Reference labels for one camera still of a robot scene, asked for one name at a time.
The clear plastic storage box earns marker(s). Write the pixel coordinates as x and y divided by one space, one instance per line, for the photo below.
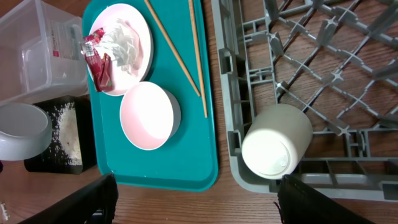
40 54

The black waste tray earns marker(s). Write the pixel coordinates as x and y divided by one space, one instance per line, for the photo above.
47 161

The pink white bowl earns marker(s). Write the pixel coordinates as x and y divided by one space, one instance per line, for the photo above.
149 115

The grey dish rack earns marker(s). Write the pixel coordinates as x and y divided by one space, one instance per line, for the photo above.
334 60

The large white plate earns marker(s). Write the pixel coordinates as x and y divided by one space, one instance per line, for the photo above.
122 81

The wooden chopstick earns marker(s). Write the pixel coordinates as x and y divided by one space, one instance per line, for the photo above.
198 56
172 47

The white cup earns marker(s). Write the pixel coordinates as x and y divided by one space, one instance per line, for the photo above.
276 141

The teal plastic tray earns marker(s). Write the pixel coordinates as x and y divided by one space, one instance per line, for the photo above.
188 160

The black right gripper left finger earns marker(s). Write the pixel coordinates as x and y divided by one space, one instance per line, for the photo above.
94 203

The pile of rice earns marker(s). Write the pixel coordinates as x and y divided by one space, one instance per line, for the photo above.
65 140

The grey bowl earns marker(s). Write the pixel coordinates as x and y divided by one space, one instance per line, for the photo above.
26 131

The red snack wrapper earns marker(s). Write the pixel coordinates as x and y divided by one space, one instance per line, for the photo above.
99 65

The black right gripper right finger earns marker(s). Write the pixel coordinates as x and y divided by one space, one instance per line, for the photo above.
300 203

